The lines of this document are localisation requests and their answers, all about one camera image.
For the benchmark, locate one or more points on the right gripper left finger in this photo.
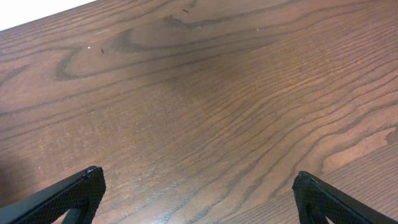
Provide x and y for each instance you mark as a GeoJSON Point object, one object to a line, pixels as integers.
{"type": "Point", "coordinates": [76, 198]}

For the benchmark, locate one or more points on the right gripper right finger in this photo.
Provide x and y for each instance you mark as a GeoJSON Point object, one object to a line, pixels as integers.
{"type": "Point", "coordinates": [320, 202]}

